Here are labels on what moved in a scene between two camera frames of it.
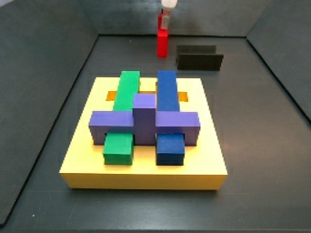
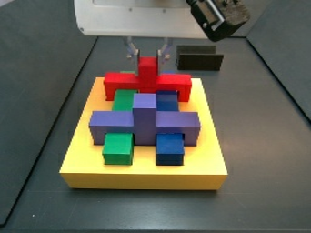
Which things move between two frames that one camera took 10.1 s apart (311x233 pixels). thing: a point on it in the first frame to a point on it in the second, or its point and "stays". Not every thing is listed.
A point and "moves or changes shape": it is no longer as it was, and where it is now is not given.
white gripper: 170,4 to 139,18
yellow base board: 203,171 stays
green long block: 118,143 stays
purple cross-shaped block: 144,122 stays
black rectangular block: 198,57 stays
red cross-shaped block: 163,18 moves or changes shape
